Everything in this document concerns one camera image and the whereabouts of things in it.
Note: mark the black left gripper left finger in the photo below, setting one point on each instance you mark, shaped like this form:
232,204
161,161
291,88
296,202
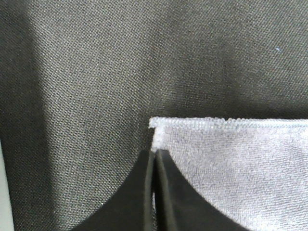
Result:
130,208

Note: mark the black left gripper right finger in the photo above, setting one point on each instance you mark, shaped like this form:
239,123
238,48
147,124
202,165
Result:
179,207

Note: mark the grey-blue towel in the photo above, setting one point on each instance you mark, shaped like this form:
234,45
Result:
255,171

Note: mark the grey perforated laundry basket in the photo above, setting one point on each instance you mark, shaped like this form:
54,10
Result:
6,217

